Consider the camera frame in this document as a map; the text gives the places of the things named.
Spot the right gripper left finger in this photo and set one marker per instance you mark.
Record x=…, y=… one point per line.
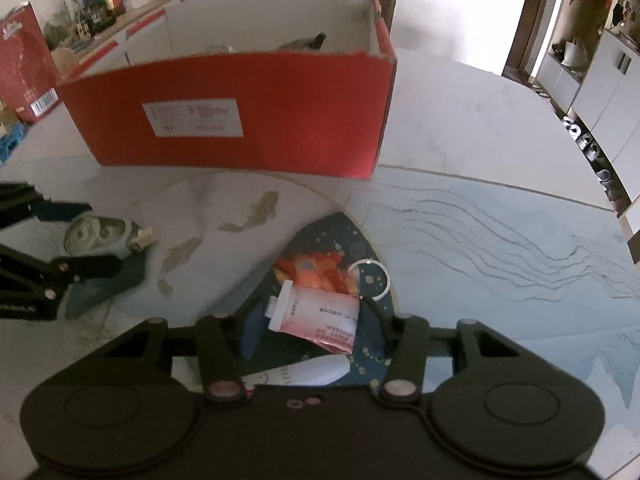
x=221, y=336

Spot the blue gloves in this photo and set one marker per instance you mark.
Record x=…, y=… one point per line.
x=10, y=141

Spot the red dragon keychain toy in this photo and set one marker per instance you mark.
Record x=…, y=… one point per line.
x=318, y=270

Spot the white green tube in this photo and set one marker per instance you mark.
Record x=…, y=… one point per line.
x=316, y=372

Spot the low side cabinet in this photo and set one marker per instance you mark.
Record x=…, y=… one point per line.
x=77, y=23

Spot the red snack bag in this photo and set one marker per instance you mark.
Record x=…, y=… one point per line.
x=28, y=73

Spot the red cardboard box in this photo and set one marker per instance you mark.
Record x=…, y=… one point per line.
x=222, y=95

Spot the black foil packet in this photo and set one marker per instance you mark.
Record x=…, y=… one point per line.
x=314, y=43

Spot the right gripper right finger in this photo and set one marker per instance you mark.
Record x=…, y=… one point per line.
x=406, y=342

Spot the white wall cabinet unit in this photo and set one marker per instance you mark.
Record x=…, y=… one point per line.
x=590, y=71

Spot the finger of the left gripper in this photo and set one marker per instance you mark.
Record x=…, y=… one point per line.
x=51, y=211
x=86, y=267

